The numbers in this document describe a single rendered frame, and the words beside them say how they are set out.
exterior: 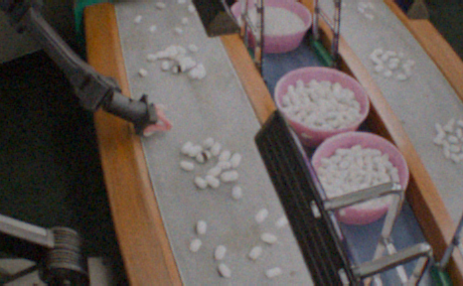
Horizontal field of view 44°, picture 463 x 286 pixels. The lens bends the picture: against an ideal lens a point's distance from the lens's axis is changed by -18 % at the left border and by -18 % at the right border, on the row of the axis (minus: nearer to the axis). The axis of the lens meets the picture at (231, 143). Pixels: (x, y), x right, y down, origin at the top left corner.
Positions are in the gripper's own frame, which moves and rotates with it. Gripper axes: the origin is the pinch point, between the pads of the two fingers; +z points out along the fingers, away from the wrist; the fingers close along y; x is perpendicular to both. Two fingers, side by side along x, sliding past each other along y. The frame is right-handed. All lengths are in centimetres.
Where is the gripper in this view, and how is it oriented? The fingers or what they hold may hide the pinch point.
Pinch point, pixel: (168, 126)
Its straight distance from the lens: 170.7
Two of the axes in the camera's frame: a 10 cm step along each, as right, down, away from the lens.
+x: -6.1, 6.8, 4.1
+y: -2.6, -6.6, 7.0
